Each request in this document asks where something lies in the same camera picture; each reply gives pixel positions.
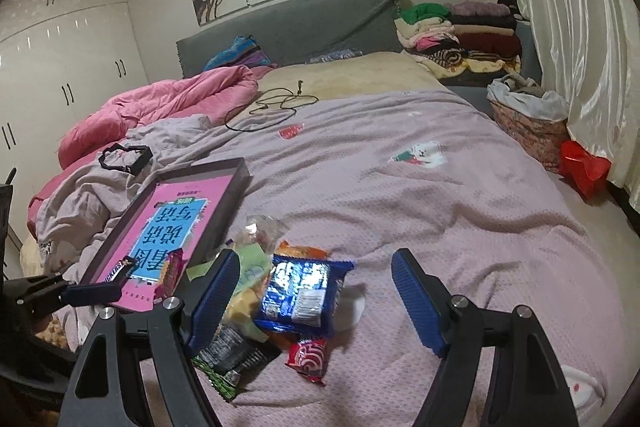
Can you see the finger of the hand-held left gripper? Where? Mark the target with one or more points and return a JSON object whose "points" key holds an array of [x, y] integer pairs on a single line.
{"points": [[95, 293]]}

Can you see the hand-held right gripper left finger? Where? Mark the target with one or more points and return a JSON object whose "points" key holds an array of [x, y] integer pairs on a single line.
{"points": [[215, 302]]}

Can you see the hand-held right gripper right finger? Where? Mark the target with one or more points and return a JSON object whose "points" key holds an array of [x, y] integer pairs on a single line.
{"points": [[411, 294]]}

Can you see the clear floss snack packet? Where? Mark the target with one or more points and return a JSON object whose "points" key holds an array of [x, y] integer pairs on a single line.
{"points": [[240, 309]]}

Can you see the small dark snack packet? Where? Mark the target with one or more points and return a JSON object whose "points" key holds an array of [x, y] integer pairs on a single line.
{"points": [[122, 266]]}

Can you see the black green snack packet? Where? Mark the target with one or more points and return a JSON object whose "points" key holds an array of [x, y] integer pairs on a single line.
{"points": [[225, 352]]}

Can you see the blue snack packet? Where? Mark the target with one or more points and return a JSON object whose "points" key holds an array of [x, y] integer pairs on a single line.
{"points": [[300, 292]]}

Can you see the red snack packet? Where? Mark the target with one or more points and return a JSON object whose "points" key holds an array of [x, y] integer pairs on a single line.
{"points": [[306, 357]]}

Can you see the grey shallow tray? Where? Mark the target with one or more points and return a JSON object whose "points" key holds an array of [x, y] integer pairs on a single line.
{"points": [[200, 167]]}

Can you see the beige plush toy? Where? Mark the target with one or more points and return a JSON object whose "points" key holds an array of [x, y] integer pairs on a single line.
{"points": [[52, 336]]}

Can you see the pale green snack packet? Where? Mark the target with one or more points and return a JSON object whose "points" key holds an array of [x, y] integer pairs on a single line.
{"points": [[250, 267]]}

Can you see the maroon snack packet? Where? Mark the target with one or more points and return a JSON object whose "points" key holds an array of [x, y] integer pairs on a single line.
{"points": [[172, 272]]}

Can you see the pink book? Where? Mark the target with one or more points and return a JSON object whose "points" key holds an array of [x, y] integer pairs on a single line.
{"points": [[150, 227]]}

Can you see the crinkled clear wrapper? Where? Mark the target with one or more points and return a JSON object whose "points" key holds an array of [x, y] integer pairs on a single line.
{"points": [[260, 227]]}

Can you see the crumpled printed duvet cover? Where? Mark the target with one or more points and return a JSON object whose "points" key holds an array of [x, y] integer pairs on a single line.
{"points": [[85, 197]]}

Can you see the orange snack packet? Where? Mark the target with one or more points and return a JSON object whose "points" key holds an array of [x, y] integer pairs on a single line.
{"points": [[300, 252]]}

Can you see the pink quilt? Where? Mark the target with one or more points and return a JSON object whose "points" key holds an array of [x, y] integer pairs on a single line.
{"points": [[150, 102]]}

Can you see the red plastic bag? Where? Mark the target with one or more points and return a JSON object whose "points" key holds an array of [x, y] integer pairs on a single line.
{"points": [[582, 167]]}

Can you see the beige blanket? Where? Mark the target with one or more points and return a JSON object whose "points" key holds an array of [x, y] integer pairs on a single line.
{"points": [[350, 74]]}

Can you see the white wardrobe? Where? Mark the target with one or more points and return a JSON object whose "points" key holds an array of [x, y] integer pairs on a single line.
{"points": [[60, 57]]}

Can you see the blue patterned cloth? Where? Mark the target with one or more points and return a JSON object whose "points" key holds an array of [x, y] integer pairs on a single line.
{"points": [[332, 55]]}

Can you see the blue knit garment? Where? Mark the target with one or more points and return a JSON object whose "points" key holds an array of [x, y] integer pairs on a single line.
{"points": [[235, 49]]}

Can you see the pile of folded clothes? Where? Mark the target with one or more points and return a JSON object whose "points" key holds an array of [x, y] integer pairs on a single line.
{"points": [[465, 37]]}

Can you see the grey headboard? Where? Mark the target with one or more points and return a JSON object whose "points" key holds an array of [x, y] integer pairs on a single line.
{"points": [[310, 27]]}

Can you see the white satin curtain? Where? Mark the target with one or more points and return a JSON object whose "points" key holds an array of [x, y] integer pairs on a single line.
{"points": [[575, 32]]}

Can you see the black plastic frame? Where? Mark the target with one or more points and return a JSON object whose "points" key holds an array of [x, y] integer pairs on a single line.
{"points": [[142, 157]]}

